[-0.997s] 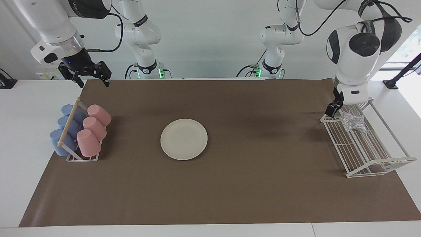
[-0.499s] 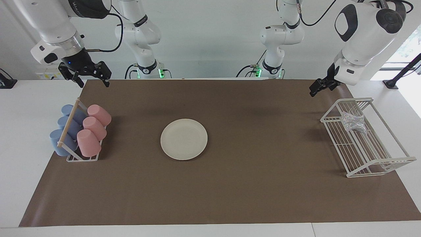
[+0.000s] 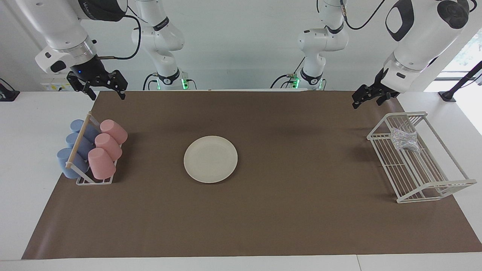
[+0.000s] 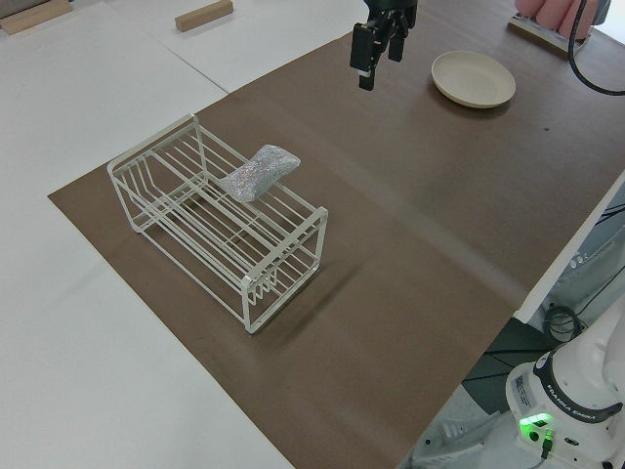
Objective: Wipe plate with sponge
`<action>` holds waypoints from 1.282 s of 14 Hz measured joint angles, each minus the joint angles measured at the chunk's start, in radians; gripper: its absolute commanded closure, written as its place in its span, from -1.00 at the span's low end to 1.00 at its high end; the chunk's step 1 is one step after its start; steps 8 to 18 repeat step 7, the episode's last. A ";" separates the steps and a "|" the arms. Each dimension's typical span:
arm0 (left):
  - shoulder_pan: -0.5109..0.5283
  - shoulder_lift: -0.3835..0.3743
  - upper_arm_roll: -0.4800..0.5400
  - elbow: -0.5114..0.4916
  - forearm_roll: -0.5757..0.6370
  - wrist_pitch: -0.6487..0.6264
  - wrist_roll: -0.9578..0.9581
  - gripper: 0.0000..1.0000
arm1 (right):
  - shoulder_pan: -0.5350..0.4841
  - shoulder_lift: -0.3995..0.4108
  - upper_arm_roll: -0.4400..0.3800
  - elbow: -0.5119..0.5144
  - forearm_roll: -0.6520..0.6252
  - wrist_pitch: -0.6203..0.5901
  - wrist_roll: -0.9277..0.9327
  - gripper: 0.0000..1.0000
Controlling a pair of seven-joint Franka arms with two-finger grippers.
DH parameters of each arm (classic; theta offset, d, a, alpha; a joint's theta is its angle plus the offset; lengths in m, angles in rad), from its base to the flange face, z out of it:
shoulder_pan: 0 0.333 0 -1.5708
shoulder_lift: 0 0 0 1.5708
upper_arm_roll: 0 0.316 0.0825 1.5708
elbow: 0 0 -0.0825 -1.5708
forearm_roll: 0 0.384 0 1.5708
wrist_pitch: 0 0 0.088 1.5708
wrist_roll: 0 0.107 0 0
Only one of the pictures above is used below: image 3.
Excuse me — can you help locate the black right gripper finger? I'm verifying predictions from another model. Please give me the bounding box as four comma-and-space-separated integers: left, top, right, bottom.
107, 70, 128, 100
67, 72, 97, 101

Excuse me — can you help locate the silver glitter sponge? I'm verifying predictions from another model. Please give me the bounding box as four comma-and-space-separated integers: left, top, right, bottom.
390, 128, 419, 152

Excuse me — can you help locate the cream round plate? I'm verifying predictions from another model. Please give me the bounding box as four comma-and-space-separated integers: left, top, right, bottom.
183, 135, 238, 184

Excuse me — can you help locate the blue plastic cup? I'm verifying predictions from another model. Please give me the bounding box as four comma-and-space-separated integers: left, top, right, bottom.
70, 119, 100, 142
66, 132, 95, 158
56, 148, 89, 179

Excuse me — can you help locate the pink plastic cup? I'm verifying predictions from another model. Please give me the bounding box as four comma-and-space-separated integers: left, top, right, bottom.
88, 147, 117, 180
100, 119, 128, 145
94, 133, 123, 160

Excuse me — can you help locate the wooden cup rack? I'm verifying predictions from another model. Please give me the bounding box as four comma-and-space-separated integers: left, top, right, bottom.
65, 111, 123, 186

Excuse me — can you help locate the brown paper table mat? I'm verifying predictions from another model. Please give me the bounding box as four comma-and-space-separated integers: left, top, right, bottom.
21, 90, 482, 260

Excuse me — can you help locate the white wall socket box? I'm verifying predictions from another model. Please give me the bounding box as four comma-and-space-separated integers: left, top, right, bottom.
41, 73, 78, 91

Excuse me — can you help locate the black base cable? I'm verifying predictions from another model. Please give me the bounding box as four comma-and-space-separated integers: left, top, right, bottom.
270, 58, 305, 90
142, 72, 159, 91

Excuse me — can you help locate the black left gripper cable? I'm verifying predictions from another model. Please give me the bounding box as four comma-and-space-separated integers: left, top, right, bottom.
343, 0, 386, 30

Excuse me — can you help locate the black table clamp mount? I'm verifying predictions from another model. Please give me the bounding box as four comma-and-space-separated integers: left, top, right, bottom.
0, 78, 20, 102

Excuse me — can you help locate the white wire dish rack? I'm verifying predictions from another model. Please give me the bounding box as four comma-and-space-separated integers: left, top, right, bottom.
367, 111, 477, 204

